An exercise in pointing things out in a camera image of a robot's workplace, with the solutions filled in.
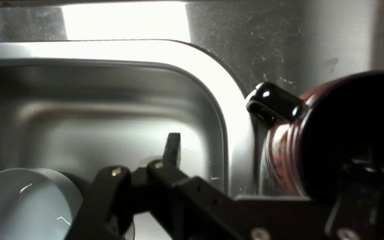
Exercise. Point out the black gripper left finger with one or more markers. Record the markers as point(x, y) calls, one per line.
point(174, 205)

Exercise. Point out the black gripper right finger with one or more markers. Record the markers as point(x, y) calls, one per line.
point(374, 209)

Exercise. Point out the brown ceramic mug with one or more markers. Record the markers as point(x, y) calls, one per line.
point(286, 151)

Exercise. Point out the stainless steel sink basin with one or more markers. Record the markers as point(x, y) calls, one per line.
point(90, 115)

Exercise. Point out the stainless steel counter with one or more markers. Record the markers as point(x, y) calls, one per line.
point(267, 45)

